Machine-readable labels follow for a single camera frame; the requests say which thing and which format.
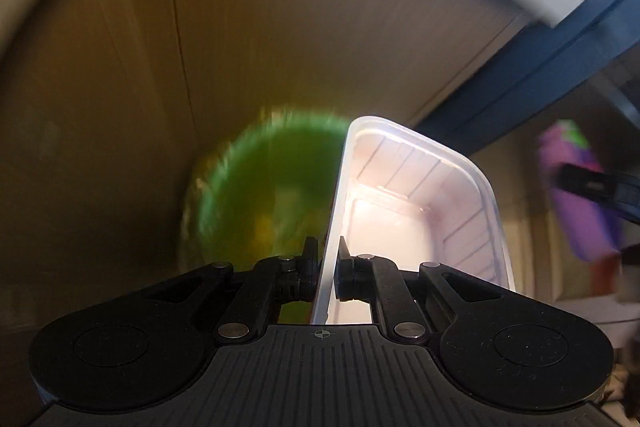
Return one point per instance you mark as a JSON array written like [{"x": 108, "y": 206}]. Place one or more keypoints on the green round bowl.
[{"x": 250, "y": 187}]

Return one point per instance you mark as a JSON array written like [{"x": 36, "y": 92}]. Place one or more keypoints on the purple snack packet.
[{"x": 585, "y": 239}]

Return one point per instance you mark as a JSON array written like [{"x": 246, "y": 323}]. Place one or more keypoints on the white plastic food tray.
[{"x": 400, "y": 217}]

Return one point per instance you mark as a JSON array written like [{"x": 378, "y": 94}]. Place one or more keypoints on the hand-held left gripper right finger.
[{"x": 345, "y": 274}]

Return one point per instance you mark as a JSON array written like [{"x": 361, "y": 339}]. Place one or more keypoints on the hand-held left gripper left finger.
[{"x": 307, "y": 272}]

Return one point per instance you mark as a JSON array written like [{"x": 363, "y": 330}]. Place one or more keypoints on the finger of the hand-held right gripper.
[{"x": 600, "y": 192}]

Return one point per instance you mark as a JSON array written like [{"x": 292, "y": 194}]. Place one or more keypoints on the blue cabinet frame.
[{"x": 550, "y": 72}]

